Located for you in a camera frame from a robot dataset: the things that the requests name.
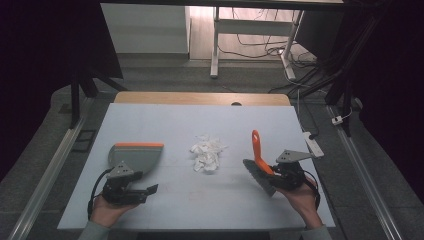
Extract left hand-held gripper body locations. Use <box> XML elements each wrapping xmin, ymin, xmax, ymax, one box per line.
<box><xmin>101</xmin><ymin>161</ymin><xmax>148</xmax><ymax>205</ymax></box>

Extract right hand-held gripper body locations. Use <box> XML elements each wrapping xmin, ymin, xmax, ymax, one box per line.
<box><xmin>269</xmin><ymin>149</ymin><xmax>316</xmax><ymax>192</ymax></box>

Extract grey dustpan with orange edge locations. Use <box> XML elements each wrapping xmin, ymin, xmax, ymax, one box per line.
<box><xmin>107</xmin><ymin>142</ymin><xmax>165</xmax><ymax>175</ymax></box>

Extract grey brush with orange handle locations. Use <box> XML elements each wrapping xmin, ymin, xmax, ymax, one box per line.
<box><xmin>242</xmin><ymin>129</ymin><xmax>278</xmax><ymax>198</ymax></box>

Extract pile of white paper scraps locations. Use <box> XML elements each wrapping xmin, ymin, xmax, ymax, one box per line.
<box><xmin>189</xmin><ymin>133</ymin><xmax>230</xmax><ymax>174</ymax></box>

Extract person's left hand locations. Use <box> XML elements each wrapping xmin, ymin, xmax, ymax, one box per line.
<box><xmin>90</xmin><ymin>194</ymin><xmax>141</xmax><ymax>230</ymax></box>

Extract person's right hand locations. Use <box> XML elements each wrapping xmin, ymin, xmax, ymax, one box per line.
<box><xmin>275</xmin><ymin>175</ymin><xmax>324</xmax><ymax>230</ymax></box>

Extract white power strip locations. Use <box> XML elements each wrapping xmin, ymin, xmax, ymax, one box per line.
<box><xmin>302</xmin><ymin>131</ymin><xmax>325</xmax><ymax>159</ymax></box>

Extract white foam board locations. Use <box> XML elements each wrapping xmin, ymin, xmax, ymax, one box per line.
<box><xmin>57</xmin><ymin>102</ymin><xmax>336</xmax><ymax>232</ymax></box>

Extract wooden table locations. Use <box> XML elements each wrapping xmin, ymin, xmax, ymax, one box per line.
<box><xmin>113</xmin><ymin>91</ymin><xmax>292</xmax><ymax>107</ymax></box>

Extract black tripod stand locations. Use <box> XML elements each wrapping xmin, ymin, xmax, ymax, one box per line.
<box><xmin>69</xmin><ymin>58</ymin><xmax>129</xmax><ymax>130</ymax></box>

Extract black metal stand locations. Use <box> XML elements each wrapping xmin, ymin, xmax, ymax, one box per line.
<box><xmin>289</xmin><ymin>13</ymin><xmax>388</xmax><ymax>138</ymax></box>

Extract white cabinet panel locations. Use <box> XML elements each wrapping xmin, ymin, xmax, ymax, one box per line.
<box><xmin>100</xmin><ymin>3</ymin><xmax>192</xmax><ymax>55</ymax></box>

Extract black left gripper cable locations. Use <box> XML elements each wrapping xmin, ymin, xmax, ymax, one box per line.
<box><xmin>86</xmin><ymin>167</ymin><xmax>115</xmax><ymax>222</ymax></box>

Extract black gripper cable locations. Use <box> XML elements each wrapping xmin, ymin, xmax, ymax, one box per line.
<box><xmin>86</xmin><ymin>167</ymin><xmax>115</xmax><ymax>222</ymax></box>
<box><xmin>302</xmin><ymin>169</ymin><xmax>322</xmax><ymax>212</ymax></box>

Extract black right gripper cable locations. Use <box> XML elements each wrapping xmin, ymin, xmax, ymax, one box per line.
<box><xmin>302</xmin><ymin>169</ymin><xmax>322</xmax><ymax>212</ymax></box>

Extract black floor frame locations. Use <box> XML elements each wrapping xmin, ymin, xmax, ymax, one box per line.
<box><xmin>71</xmin><ymin>128</ymin><xmax>98</xmax><ymax>154</ymax></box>

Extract aluminium rail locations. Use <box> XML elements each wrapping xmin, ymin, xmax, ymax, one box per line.
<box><xmin>7</xmin><ymin>97</ymin><xmax>95</xmax><ymax>240</ymax></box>
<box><xmin>325</xmin><ymin>104</ymin><xmax>405</xmax><ymax>240</ymax></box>

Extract black floor cables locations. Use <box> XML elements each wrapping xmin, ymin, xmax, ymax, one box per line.
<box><xmin>218</xmin><ymin>8</ymin><xmax>321</xmax><ymax>94</ymax></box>

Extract white desk frame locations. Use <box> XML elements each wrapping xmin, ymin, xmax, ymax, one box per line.
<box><xmin>209</xmin><ymin>5</ymin><xmax>305</xmax><ymax>81</ymax></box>

